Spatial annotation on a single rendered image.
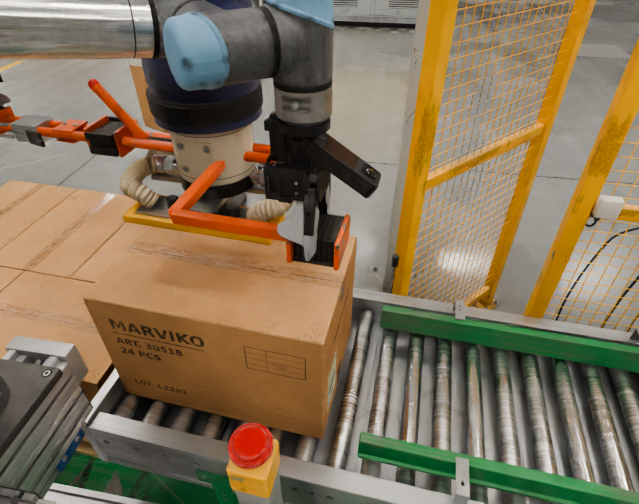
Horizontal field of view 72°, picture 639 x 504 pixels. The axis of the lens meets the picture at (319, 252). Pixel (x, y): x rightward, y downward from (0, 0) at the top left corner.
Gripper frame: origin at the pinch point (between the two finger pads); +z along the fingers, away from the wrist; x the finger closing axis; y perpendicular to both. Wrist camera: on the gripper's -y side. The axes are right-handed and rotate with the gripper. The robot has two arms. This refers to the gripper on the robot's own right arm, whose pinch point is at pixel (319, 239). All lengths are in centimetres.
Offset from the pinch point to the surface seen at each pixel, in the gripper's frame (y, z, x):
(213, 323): 25.9, 32.2, -4.9
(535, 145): -58, 35, -126
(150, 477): 66, 127, -4
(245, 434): 6.3, 22.9, 22.8
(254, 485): 3.9, 29.7, 27.0
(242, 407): 23, 65, -5
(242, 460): 5.3, 23.3, 26.5
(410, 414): -22, 72, -18
